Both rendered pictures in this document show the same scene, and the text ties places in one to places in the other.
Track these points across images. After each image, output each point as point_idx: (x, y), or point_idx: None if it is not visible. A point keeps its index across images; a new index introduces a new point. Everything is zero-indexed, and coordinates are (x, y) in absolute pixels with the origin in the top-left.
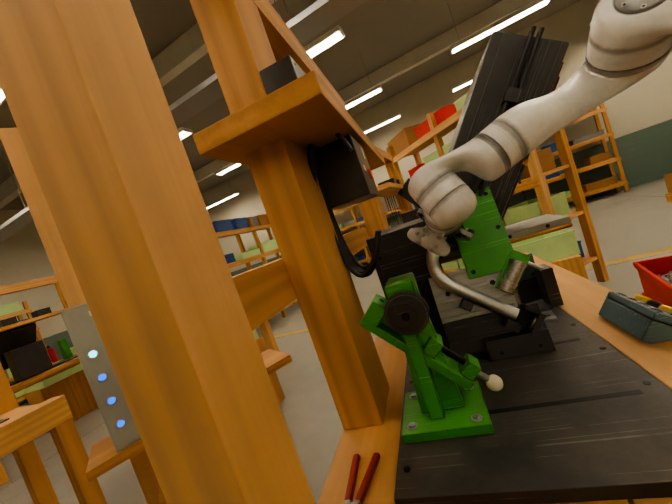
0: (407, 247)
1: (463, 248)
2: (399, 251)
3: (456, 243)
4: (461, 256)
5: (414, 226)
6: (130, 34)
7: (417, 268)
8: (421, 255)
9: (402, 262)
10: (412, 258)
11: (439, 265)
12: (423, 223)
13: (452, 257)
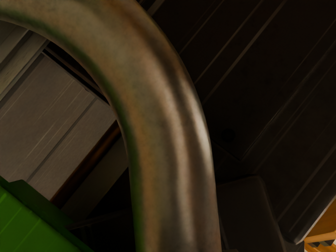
0: (288, 80)
1: (19, 235)
2: (309, 41)
3: (93, 231)
4: (3, 185)
5: (325, 190)
6: None
7: (187, 26)
8: (207, 86)
9: (263, 7)
10: (234, 50)
11: (65, 48)
12: (295, 228)
13: (96, 163)
